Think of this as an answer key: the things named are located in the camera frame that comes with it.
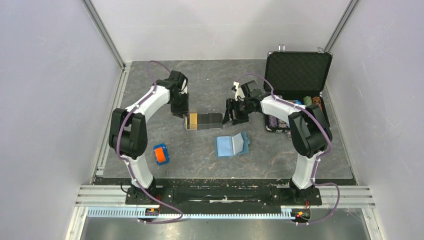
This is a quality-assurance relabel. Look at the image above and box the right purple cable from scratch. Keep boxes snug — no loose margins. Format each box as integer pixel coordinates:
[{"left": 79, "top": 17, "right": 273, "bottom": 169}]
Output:
[{"left": 235, "top": 73, "right": 341, "bottom": 227}]

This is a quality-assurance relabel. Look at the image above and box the left aluminium frame post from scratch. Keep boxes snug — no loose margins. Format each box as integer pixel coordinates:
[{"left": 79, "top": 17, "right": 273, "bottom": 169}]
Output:
[{"left": 82, "top": 0, "right": 126, "bottom": 70}]

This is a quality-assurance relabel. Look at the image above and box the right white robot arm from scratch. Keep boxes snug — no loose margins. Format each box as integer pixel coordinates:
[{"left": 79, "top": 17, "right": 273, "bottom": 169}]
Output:
[{"left": 222, "top": 80, "right": 332, "bottom": 204}]

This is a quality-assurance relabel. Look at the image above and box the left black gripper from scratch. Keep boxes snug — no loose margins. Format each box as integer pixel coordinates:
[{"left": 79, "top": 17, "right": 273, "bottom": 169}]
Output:
[{"left": 170, "top": 91, "right": 190, "bottom": 119}]

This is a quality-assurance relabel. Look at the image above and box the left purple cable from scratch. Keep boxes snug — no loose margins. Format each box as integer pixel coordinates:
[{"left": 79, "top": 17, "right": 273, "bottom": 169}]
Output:
[{"left": 115, "top": 60, "right": 184, "bottom": 225}]

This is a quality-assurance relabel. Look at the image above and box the purple cable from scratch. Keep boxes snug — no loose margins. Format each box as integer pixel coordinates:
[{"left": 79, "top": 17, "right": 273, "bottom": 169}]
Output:
[
  {"left": 235, "top": 73, "right": 341, "bottom": 227},
  {"left": 115, "top": 60, "right": 184, "bottom": 225}
]

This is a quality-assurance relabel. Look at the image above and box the clear acrylic card tray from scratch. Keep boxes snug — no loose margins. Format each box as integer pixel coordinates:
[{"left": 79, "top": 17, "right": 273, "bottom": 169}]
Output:
[{"left": 183, "top": 112, "right": 229, "bottom": 131}]

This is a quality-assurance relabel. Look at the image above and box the blue card holder wallet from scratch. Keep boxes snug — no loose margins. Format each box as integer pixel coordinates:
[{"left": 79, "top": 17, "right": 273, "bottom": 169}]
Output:
[{"left": 214, "top": 131, "right": 250, "bottom": 159}]

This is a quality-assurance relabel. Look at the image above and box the aluminium frame post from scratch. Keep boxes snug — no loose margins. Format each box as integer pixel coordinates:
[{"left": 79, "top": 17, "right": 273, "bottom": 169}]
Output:
[
  {"left": 82, "top": 0, "right": 126, "bottom": 70},
  {"left": 324, "top": 0, "right": 360, "bottom": 52}
]

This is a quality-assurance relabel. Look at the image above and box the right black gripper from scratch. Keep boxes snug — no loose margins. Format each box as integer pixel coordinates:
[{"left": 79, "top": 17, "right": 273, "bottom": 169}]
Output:
[{"left": 222, "top": 98, "right": 252, "bottom": 125}]

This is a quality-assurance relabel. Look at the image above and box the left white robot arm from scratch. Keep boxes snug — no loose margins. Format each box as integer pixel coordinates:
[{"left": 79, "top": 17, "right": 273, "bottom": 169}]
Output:
[{"left": 108, "top": 70, "right": 189, "bottom": 204}]

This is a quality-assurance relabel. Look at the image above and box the right aluminium frame post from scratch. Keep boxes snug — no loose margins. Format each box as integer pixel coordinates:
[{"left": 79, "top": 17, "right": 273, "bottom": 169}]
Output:
[{"left": 324, "top": 0, "right": 360, "bottom": 52}]

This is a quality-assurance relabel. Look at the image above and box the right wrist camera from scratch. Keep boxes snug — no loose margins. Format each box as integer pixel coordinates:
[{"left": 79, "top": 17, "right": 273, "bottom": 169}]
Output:
[{"left": 231, "top": 81, "right": 243, "bottom": 101}]

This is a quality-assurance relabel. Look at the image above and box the white slotted cable duct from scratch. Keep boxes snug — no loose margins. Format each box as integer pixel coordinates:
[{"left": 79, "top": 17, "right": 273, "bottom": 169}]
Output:
[{"left": 87, "top": 206, "right": 309, "bottom": 220}]

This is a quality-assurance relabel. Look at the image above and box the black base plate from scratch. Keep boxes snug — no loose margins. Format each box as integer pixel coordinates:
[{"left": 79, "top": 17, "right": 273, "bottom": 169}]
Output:
[{"left": 125, "top": 178, "right": 323, "bottom": 215}]

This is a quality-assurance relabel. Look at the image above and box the gold card stack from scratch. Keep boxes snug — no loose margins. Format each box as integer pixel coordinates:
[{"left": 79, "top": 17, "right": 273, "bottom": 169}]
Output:
[{"left": 186, "top": 113, "right": 198, "bottom": 131}]

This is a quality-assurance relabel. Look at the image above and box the black poker chip case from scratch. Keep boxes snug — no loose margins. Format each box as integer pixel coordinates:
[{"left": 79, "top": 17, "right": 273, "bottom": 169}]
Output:
[{"left": 263, "top": 50, "right": 333, "bottom": 123}]

